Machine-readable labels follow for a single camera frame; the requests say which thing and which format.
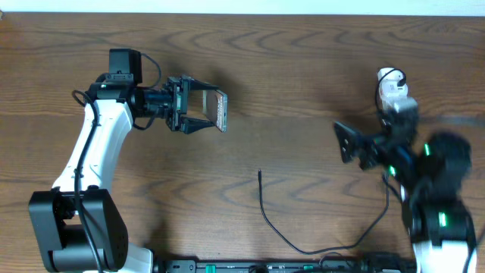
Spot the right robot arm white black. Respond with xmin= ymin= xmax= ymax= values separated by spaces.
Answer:
xmin=333 ymin=113 xmax=477 ymax=272

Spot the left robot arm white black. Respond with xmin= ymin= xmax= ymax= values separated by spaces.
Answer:
xmin=28 ymin=72 xmax=228 ymax=272

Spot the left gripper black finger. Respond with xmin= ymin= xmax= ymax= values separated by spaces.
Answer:
xmin=180 ymin=116 xmax=214 ymax=134
xmin=188 ymin=77 xmax=219 ymax=91

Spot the white power strip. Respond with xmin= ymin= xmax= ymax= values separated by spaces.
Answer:
xmin=377 ymin=67 xmax=408 ymax=111

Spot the black usb charger cable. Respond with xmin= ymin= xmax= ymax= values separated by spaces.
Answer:
xmin=257 ymin=67 xmax=408 ymax=256

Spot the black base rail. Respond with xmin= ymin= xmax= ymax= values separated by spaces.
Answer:
xmin=153 ymin=253 xmax=417 ymax=273

